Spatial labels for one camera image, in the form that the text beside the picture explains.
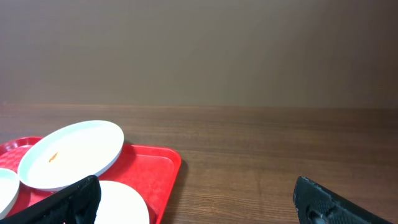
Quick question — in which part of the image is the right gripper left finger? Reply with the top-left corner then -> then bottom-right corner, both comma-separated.
1,175 -> 101,224

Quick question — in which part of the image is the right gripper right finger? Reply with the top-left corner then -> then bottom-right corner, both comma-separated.
293,176 -> 392,224

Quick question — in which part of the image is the white plate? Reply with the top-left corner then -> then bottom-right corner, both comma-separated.
0,168 -> 20,219
17,120 -> 124,192
94,180 -> 150,224

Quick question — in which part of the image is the white plate top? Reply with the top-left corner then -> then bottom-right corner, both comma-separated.
17,120 -> 124,192

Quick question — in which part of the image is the red plastic tray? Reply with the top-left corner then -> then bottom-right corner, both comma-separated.
1,136 -> 182,224

